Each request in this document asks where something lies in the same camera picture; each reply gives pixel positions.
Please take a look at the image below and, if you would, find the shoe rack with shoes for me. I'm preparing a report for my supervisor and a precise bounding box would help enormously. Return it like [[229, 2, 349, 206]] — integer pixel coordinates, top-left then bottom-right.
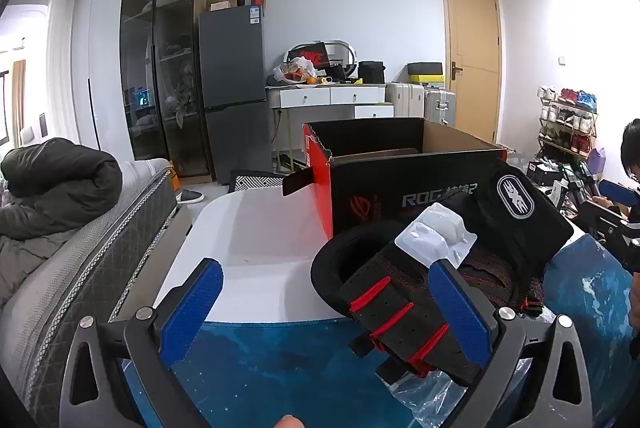
[[536, 84, 600, 159]]

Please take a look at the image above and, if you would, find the clear plastic bag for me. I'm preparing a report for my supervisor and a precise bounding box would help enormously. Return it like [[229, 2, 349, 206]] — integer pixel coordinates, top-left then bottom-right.
[[387, 358, 546, 428]]

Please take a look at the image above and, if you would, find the dark glass door cabinet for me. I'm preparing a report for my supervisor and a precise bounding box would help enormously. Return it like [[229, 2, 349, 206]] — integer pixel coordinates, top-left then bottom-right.
[[120, 0, 213, 179]]

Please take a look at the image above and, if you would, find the red and black bag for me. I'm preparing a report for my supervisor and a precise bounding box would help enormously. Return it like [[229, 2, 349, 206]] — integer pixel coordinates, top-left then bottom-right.
[[287, 41, 331, 69]]

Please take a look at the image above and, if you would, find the black equipment frame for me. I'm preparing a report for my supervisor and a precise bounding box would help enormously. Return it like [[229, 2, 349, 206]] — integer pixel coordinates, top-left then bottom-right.
[[525, 158, 601, 219]]

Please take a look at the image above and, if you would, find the black square box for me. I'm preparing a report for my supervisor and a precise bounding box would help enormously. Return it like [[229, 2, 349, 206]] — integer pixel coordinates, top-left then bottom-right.
[[358, 61, 386, 84]]

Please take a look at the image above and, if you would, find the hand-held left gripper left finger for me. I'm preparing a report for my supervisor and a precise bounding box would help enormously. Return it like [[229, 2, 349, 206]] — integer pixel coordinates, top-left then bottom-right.
[[60, 258, 224, 428]]

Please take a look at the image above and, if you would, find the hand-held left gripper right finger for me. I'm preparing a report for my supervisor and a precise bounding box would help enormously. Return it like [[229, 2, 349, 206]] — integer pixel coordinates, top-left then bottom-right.
[[429, 258, 593, 428]]

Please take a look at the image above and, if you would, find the grey refrigerator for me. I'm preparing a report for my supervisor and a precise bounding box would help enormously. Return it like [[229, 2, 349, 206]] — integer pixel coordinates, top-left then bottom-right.
[[198, 4, 268, 184]]

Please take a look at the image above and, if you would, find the black white patterned box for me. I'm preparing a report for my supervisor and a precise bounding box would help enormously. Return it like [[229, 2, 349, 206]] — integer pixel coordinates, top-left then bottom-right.
[[229, 169, 288, 194]]

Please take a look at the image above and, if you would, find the white plastic blister tray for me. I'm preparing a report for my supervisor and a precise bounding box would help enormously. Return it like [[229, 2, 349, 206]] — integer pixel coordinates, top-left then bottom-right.
[[394, 202, 477, 268]]

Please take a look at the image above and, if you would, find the plastic bag of fruit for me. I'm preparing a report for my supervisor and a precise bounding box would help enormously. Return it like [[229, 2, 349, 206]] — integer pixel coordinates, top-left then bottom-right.
[[272, 57, 318, 85]]

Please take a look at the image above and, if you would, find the oval ring mirror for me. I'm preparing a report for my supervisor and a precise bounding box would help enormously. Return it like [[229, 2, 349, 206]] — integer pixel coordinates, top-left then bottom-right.
[[285, 39, 357, 74]]

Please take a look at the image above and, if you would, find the wooden door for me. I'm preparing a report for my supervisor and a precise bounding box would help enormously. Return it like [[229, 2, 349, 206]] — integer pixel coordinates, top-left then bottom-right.
[[441, 0, 502, 144]]

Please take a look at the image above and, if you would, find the white drawer dresser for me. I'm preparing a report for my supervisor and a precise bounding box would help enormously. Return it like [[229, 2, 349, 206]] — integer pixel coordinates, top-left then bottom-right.
[[265, 83, 395, 171]]

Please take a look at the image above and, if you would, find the black round ear pad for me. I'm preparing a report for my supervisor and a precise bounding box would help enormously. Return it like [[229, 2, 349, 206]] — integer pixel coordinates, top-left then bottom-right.
[[310, 221, 418, 321]]

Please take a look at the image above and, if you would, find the white wardrobe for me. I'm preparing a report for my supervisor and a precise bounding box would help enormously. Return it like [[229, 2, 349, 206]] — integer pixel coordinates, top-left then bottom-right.
[[70, 0, 136, 161]]

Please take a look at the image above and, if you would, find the white suitcase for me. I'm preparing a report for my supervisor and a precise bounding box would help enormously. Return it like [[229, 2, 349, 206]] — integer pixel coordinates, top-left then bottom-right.
[[386, 82, 426, 118]]

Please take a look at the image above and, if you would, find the black and red cardboard box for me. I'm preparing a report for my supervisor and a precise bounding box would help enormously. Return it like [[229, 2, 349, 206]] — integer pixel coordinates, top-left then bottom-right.
[[282, 117, 508, 241]]

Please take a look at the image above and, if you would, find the beige curtain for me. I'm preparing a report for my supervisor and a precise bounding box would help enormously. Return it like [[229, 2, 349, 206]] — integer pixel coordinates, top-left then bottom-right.
[[10, 58, 27, 146]]

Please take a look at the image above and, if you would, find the black glove with red loops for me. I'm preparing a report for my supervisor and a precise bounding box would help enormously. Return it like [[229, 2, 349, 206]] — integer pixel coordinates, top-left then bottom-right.
[[337, 238, 546, 386]]

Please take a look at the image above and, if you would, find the black and yellow box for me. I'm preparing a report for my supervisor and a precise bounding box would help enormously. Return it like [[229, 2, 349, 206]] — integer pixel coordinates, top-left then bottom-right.
[[406, 62, 445, 85]]

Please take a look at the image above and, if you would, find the blue patterned table mat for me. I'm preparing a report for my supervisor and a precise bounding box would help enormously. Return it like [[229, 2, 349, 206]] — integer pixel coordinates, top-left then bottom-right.
[[122, 235, 640, 428]]

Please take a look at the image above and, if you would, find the silver suitcase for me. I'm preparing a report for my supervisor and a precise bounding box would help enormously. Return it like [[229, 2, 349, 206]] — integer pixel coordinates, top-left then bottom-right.
[[424, 88, 457, 126]]

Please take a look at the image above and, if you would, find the purple bag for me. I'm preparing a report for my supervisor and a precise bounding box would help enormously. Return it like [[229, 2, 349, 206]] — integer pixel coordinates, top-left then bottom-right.
[[587, 148, 607, 176]]

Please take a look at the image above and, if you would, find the grey quilted mattress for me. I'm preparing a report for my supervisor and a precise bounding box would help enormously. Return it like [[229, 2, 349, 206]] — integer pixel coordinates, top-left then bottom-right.
[[0, 158, 193, 409]]

